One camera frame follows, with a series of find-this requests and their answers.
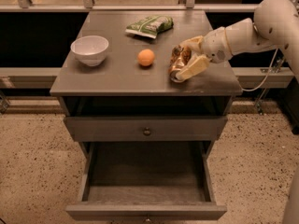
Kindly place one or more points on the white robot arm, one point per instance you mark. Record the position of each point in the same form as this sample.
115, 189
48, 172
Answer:
255, 164

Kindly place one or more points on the orange fruit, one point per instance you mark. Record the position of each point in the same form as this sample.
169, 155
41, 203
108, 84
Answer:
145, 57

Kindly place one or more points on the closed grey top drawer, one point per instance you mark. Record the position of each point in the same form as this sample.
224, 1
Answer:
120, 129

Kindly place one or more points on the green chip bag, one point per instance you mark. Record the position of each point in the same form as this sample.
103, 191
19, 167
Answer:
150, 26

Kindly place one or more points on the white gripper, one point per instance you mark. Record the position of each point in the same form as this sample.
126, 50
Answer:
215, 45

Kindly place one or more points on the grey wooden drawer cabinet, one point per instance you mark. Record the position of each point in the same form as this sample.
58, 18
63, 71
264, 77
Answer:
121, 87

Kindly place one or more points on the open grey middle drawer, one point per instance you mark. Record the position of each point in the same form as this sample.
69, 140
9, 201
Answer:
146, 181

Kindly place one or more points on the white ceramic bowl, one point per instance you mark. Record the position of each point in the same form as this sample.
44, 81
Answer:
90, 50

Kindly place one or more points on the round brass drawer knob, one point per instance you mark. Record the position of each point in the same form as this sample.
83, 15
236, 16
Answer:
147, 131

